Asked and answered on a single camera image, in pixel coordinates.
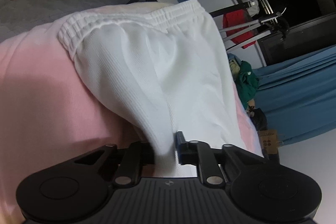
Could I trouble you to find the red garment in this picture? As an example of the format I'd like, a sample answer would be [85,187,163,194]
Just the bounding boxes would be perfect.
[222,9,257,50]

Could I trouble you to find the black clothes pile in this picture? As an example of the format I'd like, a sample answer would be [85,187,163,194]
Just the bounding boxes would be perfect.
[247,106,268,131]

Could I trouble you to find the right blue curtain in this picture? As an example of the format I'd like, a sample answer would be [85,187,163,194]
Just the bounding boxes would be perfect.
[254,46,336,145]

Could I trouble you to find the dark window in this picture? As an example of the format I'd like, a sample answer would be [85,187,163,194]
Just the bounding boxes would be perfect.
[256,0,335,65]

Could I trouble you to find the white track pants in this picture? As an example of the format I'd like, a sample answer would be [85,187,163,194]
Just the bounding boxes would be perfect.
[58,0,245,177]

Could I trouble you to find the green hoodie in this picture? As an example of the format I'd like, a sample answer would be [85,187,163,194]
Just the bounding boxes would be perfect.
[235,61,259,109]

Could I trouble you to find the garment steamer stand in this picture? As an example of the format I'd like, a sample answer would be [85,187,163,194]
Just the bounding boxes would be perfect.
[219,7,289,53]

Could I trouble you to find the pastel tie-dye bed sheet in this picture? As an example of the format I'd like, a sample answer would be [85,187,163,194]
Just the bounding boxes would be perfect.
[1,5,261,223]

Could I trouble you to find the brown paper bag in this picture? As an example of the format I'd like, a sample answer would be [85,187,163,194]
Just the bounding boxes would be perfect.
[258,130,283,156]

